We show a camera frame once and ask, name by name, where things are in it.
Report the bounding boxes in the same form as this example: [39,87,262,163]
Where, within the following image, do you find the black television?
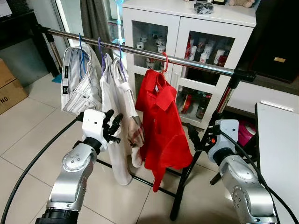
[238,0,299,82]

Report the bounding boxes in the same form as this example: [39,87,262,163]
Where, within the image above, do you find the plain white shirt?
[100,54,134,186]

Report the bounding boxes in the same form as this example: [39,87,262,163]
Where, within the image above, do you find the long white table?
[255,102,299,224]

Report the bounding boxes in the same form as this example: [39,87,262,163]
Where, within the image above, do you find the clear bag with dark contents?
[194,1,214,14]

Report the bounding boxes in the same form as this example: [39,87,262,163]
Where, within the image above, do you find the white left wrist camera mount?
[82,110,109,151]

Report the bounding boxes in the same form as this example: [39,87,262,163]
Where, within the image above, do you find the blue clothes hanger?
[77,33,89,77]

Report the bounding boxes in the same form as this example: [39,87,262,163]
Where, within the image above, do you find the red clothes hanger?
[160,51,170,74]

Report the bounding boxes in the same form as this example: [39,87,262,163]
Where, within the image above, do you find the dark grey curtain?
[80,0,113,52]

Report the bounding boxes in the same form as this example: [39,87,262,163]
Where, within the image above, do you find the black desk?
[0,0,61,77]

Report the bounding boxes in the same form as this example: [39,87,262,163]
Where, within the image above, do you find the white glass-door cabinet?
[121,0,257,129]

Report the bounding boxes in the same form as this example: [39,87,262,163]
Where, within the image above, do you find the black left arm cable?
[0,118,85,224]

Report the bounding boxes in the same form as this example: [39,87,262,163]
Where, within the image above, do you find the red polo shirt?
[135,68,193,193]

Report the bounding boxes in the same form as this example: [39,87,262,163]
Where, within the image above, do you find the metal clothes rack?
[32,23,257,222]

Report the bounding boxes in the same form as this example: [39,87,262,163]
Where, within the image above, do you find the printed brown cardboard box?
[0,58,28,115]

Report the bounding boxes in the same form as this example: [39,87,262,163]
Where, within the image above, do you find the pink and black appliance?
[238,120,256,146]

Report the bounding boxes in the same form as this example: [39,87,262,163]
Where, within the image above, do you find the beige plush toy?
[228,0,255,8]

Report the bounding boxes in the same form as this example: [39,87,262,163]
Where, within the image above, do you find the low white television console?
[228,70,299,115]

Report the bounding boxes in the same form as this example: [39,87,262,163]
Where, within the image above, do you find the white jeans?
[61,44,103,115]

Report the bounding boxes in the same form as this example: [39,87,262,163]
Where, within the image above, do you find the purple clothes hanger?
[117,41,127,80]
[97,37,106,75]

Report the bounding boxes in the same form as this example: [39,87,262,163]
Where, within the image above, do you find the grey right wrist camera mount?
[213,119,240,153]

